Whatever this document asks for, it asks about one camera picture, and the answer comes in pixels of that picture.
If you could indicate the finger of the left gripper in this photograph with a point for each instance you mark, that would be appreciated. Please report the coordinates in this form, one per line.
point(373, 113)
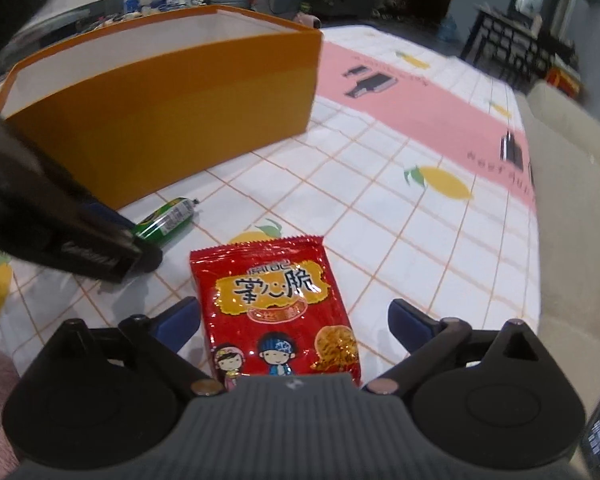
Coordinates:
point(109, 215)

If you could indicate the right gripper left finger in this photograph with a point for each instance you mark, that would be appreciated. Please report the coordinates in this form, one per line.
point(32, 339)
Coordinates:
point(158, 340)

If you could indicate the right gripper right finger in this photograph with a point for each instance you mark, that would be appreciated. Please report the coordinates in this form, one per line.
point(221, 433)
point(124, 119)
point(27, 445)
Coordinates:
point(430, 345)

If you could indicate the green sausage stick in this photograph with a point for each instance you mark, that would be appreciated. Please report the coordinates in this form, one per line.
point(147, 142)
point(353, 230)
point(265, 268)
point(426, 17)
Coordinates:
point(160, 227)

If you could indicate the red noodle snack bag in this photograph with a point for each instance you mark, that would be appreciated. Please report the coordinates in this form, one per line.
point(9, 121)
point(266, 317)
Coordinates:
point(273, 308)

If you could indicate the orange cardboard box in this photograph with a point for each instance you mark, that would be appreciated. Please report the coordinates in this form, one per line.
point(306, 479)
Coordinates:
point(139, 105)

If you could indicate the patterned tablecloth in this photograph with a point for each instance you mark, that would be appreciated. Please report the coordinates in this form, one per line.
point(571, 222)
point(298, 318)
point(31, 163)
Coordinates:
point(412, 167)

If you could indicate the white tv cabinet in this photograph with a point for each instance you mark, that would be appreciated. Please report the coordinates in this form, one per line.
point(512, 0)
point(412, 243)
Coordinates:
point(16, 43)

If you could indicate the beige sofa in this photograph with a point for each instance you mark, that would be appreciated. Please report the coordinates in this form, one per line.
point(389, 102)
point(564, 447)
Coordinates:
point(564, 142)

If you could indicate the pink backpack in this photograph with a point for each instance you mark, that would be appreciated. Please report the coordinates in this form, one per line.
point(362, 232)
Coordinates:
point(308, 20)

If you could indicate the orange stool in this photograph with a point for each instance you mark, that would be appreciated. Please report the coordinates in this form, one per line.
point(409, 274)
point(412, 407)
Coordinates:
point(564, 82)

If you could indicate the black dining table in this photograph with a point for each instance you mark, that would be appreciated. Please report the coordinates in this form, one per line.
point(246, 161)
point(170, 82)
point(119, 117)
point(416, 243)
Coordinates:
point(521, 56)

